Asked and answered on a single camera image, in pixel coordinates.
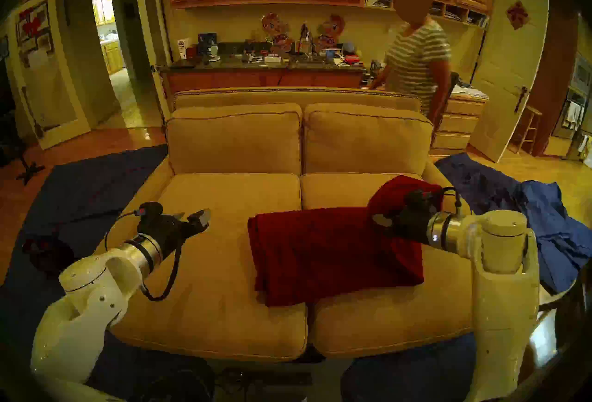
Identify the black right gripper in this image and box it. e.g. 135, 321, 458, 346
371, 202, 439, 245

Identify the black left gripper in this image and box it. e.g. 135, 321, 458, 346
148, 208, 212, 258

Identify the red blanket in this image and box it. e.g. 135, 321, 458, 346
247, 174, 444, 308

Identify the tan sofa back cushion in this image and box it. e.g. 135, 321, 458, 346
302, 103, 434, 175
166, 103, 303, 175

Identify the tan sofa seat cushion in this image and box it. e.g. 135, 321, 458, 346
116, 173, 308, 362
301, 173, 477, 359

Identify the dark blue floor cloth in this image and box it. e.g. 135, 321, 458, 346
435, 152, 592, 294
0, 144, 216, 402
341, 332, 477, 402

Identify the wooden drawer desk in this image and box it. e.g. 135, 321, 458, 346
361, 77, 489, 156

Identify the black red floor device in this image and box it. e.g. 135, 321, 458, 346
21, 232, 77, 278

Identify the white glass french door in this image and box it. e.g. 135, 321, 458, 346
7, 0, 92, 150

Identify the granite top kitchen counter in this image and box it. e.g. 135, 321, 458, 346
160, 53, 367, 116

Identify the tan fabric sofa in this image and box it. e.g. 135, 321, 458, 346
81, 87, 505, 362

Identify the white paper stack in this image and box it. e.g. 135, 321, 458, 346
453, 86, 489, 101

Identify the person in striped shirt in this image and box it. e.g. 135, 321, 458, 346
368, 0, 453, 133

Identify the black floor stand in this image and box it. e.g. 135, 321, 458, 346
9, 128, 46, 185

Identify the wooden kitchen base cabinet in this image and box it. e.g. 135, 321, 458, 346
102, 40, 124, 75

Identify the white panel door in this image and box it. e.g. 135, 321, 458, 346
469, 0, 549, 164

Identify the wooden stool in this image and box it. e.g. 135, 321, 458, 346
509, 105, 543, 155

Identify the hanging dish towel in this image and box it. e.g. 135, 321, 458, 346
567, 101, 584, 130

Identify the open wooden cubby shelf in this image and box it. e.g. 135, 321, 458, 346
363, 0, 490, 31

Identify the red fu door ornament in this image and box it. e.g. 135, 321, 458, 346
506, 0, 530, 31

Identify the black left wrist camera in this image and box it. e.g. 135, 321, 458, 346
137, 202, 164, 223

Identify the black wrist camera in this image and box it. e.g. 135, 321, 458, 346
137, 202, 164, 223
406, 190, 438, 211

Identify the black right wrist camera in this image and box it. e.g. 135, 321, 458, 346
406, 190, 438, 211

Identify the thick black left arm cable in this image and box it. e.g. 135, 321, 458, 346
140, 239, 182, 302

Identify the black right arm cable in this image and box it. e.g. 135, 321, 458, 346
437, 187, 463, 219

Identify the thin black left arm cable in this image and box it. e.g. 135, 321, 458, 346
104, 211, 139, 251

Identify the red hanging counter cable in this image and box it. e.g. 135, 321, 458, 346
276, 38, 303, 86

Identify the cartoon figure wall decoration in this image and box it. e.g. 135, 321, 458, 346
260, 12, 293, 54
313, 14, 346, 53

